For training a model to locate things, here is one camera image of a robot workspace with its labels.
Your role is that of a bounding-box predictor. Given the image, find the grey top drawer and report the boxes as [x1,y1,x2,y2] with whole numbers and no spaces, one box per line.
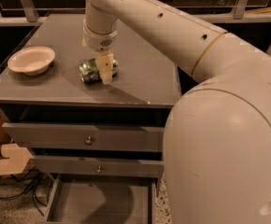
[3,106,169,152]

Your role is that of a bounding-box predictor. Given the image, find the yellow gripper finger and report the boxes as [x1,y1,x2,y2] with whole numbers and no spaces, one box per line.
[96,50,114,85]

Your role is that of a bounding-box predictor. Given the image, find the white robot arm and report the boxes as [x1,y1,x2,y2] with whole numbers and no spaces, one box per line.
[84,0,271,224]

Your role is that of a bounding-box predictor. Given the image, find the dark low cabinet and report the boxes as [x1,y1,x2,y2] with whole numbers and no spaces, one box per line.
[178,22,271,94]

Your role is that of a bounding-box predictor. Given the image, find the grey middle drawer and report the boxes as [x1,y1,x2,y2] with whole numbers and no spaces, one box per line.
[31,148,164,178]

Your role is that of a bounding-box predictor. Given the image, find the metal railing frame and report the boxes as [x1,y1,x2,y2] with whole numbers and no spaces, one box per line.
[0,0,271,23]

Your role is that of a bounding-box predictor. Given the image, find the crushed green can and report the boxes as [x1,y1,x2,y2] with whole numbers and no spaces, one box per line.
[78,59,119,83]

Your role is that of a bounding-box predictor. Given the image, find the grey drawer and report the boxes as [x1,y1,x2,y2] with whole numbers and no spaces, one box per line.
[31,148,164,178]
[3,106,169,152]
[39,175,156,224]

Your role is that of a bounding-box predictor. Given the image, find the grey bottom drawer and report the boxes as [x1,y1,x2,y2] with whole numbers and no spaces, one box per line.
[39,175,156,224]

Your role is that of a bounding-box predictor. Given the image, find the blue cable on floor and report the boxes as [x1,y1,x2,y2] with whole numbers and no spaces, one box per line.
[0,166,54,217]

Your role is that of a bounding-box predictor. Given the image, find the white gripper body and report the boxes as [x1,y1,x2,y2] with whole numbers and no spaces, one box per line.
[82,20,117,52]

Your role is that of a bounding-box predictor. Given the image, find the grey drawer cabinet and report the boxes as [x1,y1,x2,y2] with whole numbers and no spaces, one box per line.
[0,13,183,224]

